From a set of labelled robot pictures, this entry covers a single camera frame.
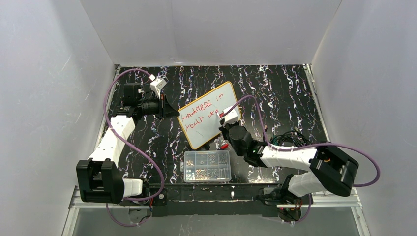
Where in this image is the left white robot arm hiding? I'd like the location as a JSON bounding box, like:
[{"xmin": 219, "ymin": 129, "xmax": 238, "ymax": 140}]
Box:
[{"xmin": 76, "ymin": 79, "xmax": 179, "ymax": 204}]

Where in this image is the aluminium side rail left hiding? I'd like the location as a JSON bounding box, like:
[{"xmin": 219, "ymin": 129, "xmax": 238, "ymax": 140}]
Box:
[{"xmin": 92, "ymin": 64, "xmax": 121, "ymax": 152}]

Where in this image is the aluminium side rail right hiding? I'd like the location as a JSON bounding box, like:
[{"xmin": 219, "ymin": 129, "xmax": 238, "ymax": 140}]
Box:
[{"xmin": 303, "ymin": 63, "xmax": 329, "ymax": 141}]

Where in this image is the clear plastic screw box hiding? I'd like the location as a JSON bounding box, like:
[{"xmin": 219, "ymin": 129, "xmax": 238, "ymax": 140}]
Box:
[{"xmin": 183, "ymin": 150, "xmax": 231, "ymax": 183}]

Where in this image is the aluminium side rail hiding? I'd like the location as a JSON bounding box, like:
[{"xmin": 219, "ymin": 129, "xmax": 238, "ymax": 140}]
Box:
[
  {"xmin": 303, "ymin": 63, "xmax": 329, "ymax": 141},
  {"xmin": 92, "ymin": 64, "xmax": 121, "ymax": 152}
]

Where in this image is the yellow framed whiteboard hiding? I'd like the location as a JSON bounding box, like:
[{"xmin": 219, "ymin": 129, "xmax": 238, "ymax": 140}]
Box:
[{"xmin": 178, "ymin": 81, "xmax": 237, "ymax": 149}]

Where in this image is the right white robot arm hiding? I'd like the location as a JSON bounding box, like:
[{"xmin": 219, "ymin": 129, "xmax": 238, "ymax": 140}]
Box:
[{"xmin": 219, "ymin": 121, "xmax": 358, "ymax": 198}]

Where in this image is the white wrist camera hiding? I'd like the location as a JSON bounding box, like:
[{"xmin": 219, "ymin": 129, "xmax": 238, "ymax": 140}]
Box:
[
  {"xmin": 220, "ymin": 106, "xmax": 241, "ymax": 127},
  {"xmin": 149, "ymin": 74, "xmax": 167, "ymax": 99}
]

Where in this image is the black ethernet cable teal plug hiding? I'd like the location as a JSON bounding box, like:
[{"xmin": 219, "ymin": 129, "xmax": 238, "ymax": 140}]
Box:
[{"xmin": 263, "ymin": 128, "xmax": 313, "ymax": 147}]

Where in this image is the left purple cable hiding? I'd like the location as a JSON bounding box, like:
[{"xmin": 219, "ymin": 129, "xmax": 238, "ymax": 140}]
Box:
[{"xmin": 103, "ymin": 68, "xmax": 167, "ymax": 227}]

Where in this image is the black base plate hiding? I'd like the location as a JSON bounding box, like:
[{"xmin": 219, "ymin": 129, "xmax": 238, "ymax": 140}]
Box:
[{"xmin": 119, "ymin": 183, "xmax": 313, "ymax": 218}]

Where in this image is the aluminium front rail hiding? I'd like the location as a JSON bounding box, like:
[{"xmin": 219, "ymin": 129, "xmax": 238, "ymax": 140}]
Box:
[{"xmin": 69, "ymin": 184, "xmax": 363, "ymax": 209}]

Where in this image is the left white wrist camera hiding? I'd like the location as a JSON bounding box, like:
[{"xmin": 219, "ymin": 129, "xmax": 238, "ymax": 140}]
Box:
[{"xmin": 149, "ymin": 74, "xmax": 167, "ymax": 99}]

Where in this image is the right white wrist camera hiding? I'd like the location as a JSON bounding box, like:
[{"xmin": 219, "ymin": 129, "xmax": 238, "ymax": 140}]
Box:
[{"xmin": 220, "ymin": 106, "xmax": 241, "ymax": 127}]

